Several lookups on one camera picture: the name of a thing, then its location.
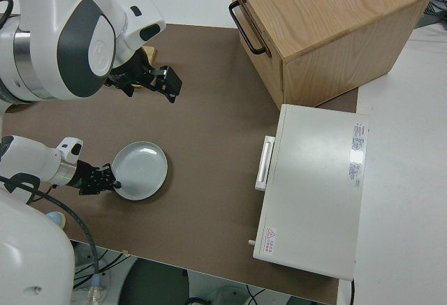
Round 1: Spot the white toaster oven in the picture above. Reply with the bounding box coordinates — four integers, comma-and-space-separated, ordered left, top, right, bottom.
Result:
251, 103, 371, 283

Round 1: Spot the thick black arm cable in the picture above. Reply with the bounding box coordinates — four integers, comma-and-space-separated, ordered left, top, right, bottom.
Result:
0, 174, 103, 305

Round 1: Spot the white oven door handle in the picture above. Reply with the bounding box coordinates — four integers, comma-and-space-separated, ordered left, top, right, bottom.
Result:
254, 135, 277, 192

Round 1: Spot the black cabinet handle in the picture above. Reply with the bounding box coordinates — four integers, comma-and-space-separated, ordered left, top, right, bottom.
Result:
228, 0, 268, 56

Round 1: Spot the brown table mat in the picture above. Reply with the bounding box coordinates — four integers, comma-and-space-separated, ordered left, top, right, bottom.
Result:
0, 22, 361, 305

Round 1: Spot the wooden mug rack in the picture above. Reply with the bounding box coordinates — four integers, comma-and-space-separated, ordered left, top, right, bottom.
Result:
140, 45, 157, 65

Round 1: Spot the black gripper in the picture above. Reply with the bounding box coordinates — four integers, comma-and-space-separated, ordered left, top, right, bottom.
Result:
75, 160, 124, 197
144, 65, 184, 105

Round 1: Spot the dark round pedestal base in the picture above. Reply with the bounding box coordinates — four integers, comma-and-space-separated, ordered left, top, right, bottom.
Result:
120, 258, 191, 305

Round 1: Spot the gray round plate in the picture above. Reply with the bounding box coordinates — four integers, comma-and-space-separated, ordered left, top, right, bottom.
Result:
110, 140, 170, 202

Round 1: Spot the light wooden cabinet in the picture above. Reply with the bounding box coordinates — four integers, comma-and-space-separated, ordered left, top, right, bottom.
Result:
226, 0, 435, 111

